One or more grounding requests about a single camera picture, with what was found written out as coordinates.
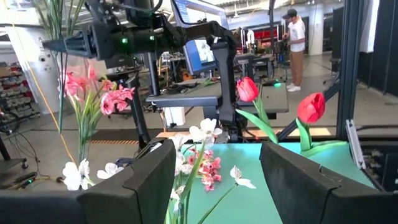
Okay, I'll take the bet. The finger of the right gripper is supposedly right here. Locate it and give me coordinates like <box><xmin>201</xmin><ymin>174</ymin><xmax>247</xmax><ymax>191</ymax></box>
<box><xmin>42</xmin><ymin>30</ymin><xmax>93</xmax><ymax>59</ymax></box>

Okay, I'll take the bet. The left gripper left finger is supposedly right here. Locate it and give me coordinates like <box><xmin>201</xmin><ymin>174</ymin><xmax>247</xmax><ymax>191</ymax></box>
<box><xmin>0</xmin><ymin>139</ymin><xmax>177</xmax><ymax>224</ymax></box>

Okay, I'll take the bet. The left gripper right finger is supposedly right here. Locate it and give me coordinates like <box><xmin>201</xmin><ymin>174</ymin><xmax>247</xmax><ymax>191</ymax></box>
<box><xmin>259</xmin><ymin>141</ymin><xmax>398</xmax><ymax>224</ymax></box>

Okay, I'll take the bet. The red artificial tulip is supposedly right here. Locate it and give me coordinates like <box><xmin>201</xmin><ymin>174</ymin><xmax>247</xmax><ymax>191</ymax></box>
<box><xmin>235</xmin><ymin>77</ymin><xmax>280</xmax><ymax>145</ymax></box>
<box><xmin>295</xmin><ymin>92</ymin><xmax>349</xmax><ymax>159</ymax></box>

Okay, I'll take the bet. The white artificial flower bunch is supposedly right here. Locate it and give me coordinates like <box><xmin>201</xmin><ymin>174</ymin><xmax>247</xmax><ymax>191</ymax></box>
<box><xmin>62</xmin><ymin>118</ymin><xmax>257</xmax><ymax>224</ymax></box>

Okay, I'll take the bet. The monitor with blue screen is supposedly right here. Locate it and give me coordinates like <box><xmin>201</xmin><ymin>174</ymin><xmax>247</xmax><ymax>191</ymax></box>
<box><xmin>182</xmin><ymin>39</ymin><xmax>218</xmax><ymax>75</ymax></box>

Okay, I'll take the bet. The parts bin shelf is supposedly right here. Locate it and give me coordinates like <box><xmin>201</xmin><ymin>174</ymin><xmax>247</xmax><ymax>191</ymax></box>
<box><xmin>0</xmin><ymin>60</ymin><xmax>41</xmax><ymax>121</ymax></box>

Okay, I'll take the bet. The grey monitor desk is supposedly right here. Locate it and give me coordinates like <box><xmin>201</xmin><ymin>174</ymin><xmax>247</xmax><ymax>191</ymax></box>
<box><xmin>146</xmin><ymin>77</ymin><xmax>223</xmax><ymax>121</ymax></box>

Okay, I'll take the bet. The black power strip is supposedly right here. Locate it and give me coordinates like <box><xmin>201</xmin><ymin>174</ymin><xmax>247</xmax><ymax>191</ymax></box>
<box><xmin>14</xmin><ymin>171</ymin><xmax>39</xmax><ymax>187</ymax></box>

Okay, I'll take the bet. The person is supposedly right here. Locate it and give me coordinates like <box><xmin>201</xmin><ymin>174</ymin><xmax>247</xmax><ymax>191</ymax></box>
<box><xmin>281</xmin><ymin>7</ymin><xmax>307</xmax><ymax>93</ymax></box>

